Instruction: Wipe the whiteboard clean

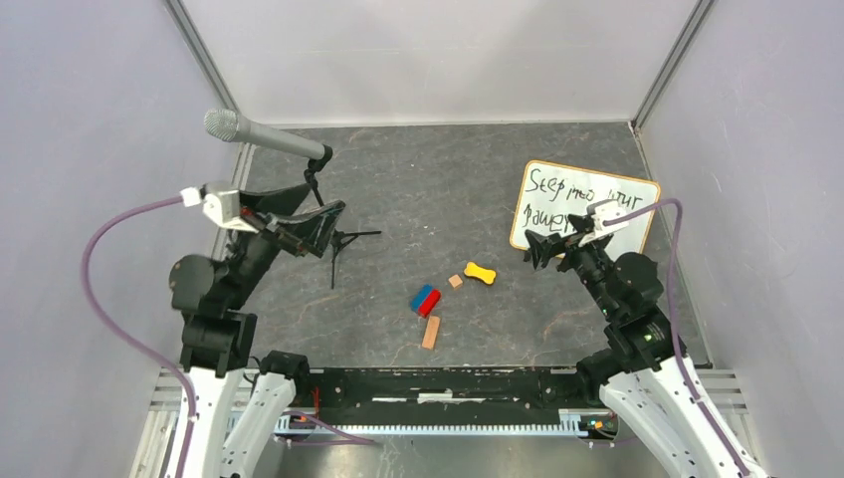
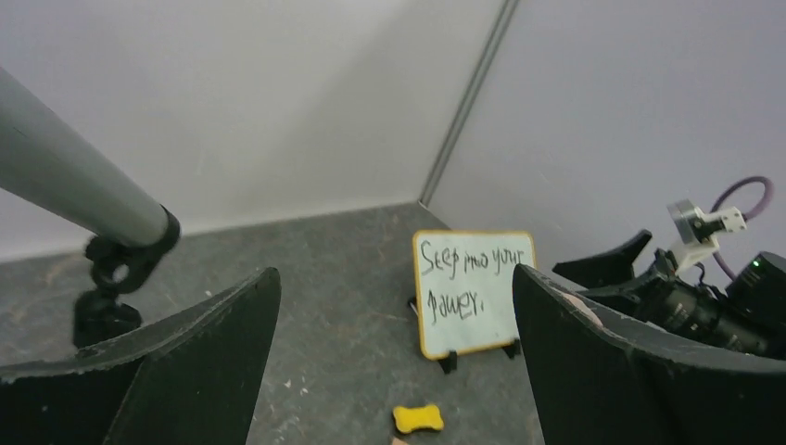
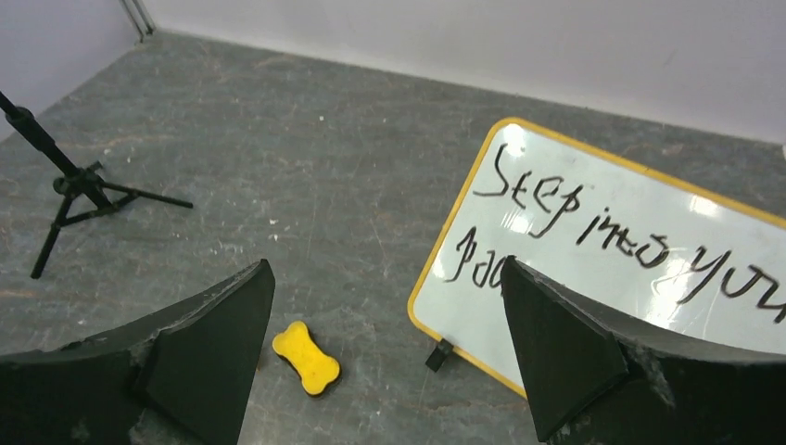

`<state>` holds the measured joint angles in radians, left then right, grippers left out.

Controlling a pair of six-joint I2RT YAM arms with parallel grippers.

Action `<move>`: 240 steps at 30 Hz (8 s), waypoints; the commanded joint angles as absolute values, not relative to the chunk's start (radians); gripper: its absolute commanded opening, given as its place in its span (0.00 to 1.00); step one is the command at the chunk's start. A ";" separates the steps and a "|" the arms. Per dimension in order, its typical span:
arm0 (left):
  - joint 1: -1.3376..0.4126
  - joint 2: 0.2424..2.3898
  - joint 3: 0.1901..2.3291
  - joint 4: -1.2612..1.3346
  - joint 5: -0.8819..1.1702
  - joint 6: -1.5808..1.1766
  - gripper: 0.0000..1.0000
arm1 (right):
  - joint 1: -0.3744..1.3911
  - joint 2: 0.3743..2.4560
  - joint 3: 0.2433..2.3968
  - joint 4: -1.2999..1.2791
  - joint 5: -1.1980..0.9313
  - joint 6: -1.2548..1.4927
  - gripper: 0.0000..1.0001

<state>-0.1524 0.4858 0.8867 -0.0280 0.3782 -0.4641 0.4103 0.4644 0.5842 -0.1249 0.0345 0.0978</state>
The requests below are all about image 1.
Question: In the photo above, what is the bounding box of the purple cable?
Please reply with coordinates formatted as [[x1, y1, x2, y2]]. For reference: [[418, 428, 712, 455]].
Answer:
[[80, 194, 199, 478], [605, 197, 753, 478]]

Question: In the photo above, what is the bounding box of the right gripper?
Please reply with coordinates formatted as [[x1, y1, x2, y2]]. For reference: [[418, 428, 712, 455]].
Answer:
[[524, 213, 618, 318]]

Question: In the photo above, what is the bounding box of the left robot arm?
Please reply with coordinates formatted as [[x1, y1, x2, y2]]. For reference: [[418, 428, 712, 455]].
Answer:
[[165, 183, 346, 477]]

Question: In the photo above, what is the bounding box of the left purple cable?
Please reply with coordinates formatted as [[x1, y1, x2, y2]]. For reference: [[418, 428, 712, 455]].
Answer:
[[80, 194, 199, 478]]

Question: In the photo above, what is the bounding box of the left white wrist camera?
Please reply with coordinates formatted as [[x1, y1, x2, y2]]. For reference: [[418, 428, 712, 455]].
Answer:
[[179, 182, 259, 233]]

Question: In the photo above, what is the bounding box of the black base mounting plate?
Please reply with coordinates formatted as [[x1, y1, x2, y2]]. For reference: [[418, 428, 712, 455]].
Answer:
[[292, 366, 609, 426]]

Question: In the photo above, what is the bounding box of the black microphone tripod stand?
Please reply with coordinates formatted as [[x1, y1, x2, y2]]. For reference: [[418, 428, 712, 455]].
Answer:
[[304, 158, 382, 290]]

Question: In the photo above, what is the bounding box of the aluminium rail frame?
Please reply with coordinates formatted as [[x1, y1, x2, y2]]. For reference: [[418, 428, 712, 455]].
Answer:
[[129, 368, 755, 477]]

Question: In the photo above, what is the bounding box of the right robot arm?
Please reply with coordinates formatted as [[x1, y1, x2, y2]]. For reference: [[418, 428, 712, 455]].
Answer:
[[525, 216, 767, 477]]

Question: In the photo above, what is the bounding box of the blue and red block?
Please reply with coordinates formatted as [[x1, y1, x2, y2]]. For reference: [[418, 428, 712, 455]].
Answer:
[[410, 284, 442, 318]]

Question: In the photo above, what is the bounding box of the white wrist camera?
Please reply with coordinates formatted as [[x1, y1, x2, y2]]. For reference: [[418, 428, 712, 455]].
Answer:
[[179, 182, 259, 233], [579, 199, 629, 246]]

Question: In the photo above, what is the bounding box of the long wooden block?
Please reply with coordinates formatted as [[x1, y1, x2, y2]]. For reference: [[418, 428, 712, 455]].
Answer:
[[421, 316, 441, 350]]

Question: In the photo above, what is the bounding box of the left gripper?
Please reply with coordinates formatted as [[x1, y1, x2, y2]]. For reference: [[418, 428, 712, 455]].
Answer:
[[225, 181, 345, 306]]

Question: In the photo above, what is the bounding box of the white whiteboard wooden frame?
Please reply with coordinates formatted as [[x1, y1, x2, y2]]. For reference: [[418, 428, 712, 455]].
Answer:
[[509, 159, 661, 250]]

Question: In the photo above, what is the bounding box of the silver microphone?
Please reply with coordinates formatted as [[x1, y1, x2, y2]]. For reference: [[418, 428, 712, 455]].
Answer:
[[203, 109, 333, 160]]

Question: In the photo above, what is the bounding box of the yellow bone-shaped eraser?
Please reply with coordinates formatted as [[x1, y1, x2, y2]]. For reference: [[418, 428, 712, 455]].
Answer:
[[463, 261, 497, 286]]

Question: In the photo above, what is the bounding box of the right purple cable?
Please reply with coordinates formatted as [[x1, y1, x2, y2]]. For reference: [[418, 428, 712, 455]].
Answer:
[[605, 197, 753, 478]]

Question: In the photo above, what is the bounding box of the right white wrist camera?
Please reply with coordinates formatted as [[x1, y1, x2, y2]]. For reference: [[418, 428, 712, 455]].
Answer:
[[579, 199, 629, 246]]

